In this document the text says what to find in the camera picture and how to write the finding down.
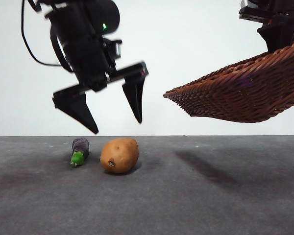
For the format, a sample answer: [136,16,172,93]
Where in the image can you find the purple eggplant with green stem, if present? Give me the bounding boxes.
[70,138,90,168]

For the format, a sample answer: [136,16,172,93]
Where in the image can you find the brown potato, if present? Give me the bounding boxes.
[100,137,139,174]

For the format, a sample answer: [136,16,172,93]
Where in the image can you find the brown wicker basket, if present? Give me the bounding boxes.
[163,36,294,124]

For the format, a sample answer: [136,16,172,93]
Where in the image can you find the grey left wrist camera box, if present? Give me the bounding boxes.
[102,38,123,62]

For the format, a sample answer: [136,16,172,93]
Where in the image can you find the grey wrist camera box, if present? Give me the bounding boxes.
[238,0,263,23]
[102,38,123,62]

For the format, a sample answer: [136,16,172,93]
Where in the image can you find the black cable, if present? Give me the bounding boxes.
[20,0,64,67]

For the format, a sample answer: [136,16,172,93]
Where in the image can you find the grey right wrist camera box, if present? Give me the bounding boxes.
[238,0,263,23]

